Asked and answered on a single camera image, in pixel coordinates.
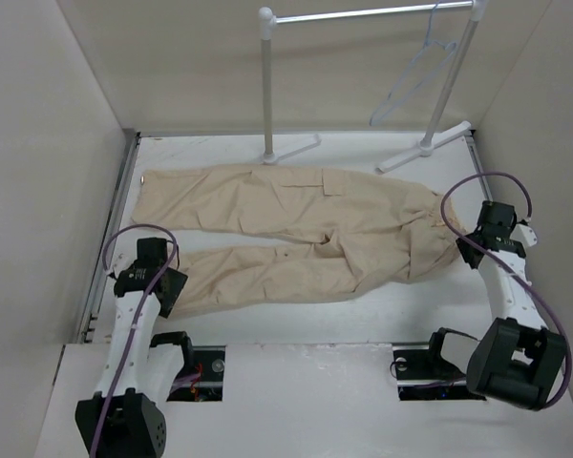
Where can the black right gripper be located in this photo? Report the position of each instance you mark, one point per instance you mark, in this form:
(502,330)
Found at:
(463,247)

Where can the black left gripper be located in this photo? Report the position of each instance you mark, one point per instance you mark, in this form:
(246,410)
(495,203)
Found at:
(177,283)

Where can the beige trousers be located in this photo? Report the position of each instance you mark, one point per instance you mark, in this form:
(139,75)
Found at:
(331,234)

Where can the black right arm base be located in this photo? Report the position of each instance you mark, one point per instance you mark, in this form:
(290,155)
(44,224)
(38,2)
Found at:
(420,378)

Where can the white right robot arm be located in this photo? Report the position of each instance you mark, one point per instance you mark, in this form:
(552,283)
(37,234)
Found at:
(519,358)

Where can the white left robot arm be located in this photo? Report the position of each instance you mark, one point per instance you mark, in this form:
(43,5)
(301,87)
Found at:
(124,417)

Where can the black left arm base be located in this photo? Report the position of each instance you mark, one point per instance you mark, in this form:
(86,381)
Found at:
(202,379)

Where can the white clothes rack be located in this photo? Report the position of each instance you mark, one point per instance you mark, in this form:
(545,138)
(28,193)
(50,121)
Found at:
(317,71)

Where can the aluminium table edge rail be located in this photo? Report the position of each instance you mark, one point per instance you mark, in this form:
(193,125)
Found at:
(92,300)

